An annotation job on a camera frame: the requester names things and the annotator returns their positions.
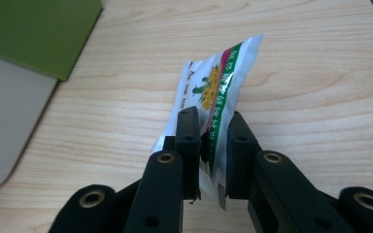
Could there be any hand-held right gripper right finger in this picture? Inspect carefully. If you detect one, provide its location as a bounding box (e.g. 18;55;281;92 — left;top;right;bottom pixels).
225;111;357;233

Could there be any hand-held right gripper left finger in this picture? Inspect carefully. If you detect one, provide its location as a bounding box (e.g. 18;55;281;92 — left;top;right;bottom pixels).
122;106;202;233

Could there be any white sachet with green stripe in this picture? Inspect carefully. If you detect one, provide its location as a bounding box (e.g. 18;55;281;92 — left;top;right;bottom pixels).
151;33;264;212

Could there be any grey tray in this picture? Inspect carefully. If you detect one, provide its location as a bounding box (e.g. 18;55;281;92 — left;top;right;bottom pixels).
0;48;60;196

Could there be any green box lid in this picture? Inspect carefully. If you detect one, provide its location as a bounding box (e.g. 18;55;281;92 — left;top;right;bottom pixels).
0;0;104;82

